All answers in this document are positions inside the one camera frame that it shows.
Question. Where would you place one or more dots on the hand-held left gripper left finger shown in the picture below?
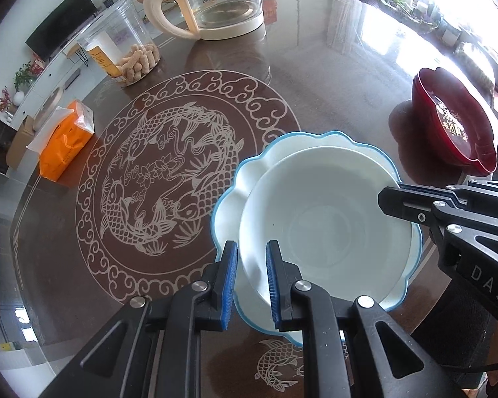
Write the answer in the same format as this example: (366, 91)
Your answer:
(231, 286)

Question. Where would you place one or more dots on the white blue-rimmed flower-shaped plate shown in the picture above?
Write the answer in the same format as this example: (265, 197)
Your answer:
(240, 182)

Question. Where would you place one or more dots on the white television cabinet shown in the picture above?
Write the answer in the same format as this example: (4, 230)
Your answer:
(54, 78)

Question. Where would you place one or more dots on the white vase with red flowers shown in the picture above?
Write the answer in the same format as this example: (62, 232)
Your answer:
(10, 101)

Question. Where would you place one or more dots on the orange tissue pack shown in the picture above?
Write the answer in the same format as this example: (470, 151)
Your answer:
(62, 149)

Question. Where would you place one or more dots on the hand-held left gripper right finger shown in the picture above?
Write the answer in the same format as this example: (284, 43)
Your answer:
(273, 286)

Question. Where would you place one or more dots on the white ceramic bowl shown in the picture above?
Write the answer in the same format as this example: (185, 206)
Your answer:
(328, 224)

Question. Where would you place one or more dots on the leafy plant with red decorations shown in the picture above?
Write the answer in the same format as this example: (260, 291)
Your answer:
(24, 76)

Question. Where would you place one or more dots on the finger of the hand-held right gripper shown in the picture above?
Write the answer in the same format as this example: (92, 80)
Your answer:
(427, 188)
(402, 205)

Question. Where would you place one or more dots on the black flat television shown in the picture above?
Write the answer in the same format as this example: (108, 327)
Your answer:
(62, 25)

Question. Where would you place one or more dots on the large red flower-shaped plate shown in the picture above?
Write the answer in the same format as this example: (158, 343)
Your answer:
(486, 168)

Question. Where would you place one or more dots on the cardboard box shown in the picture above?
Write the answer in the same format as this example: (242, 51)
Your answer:
(20, 141)

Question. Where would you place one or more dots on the clear plastic snack jar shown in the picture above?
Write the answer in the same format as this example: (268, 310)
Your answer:
(120, 37)

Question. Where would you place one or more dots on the row of bottles and jars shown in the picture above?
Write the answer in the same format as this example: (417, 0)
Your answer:
(423, 12)

